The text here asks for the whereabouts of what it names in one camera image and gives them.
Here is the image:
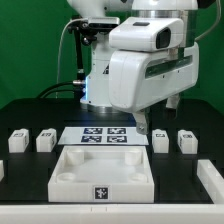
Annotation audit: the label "white obstacle front rail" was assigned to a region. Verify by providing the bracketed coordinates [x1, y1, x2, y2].
[0, 204, 224, 224]

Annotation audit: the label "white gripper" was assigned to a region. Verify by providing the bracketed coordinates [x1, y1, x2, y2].
[109, 43, 199, 135]

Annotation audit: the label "black camera pole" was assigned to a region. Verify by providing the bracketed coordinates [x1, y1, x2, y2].
[74, 29, 85, 99]

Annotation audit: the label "white square table top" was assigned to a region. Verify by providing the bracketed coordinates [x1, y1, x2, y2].
[48, 146, 154, 203]

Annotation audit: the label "white obstacle left piece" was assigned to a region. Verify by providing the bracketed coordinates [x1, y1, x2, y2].
[0, 160, 4, 182]

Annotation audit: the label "white obstacle rail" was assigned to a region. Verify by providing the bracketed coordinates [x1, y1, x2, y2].
[197, 160, 224, 205]
[0, 204, 224, 224]

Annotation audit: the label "white sheet with tags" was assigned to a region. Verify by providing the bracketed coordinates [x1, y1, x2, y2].
[58, 127, 148, 146]

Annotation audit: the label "black camera on pole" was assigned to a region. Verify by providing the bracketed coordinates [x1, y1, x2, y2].
[69, 17, 120, 32]

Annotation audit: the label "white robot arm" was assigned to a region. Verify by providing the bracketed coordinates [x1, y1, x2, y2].
[67, 0, 220, 135]

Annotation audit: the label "grey camera cable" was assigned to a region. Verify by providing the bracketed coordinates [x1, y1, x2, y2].
[55, 18, 84, 100]

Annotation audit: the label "black base cables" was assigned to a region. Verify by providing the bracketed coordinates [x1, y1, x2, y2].
[35, 79, 87, 100]

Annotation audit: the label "white obstacle right rail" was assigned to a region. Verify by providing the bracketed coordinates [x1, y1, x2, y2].
[197, 160, 224, 205]

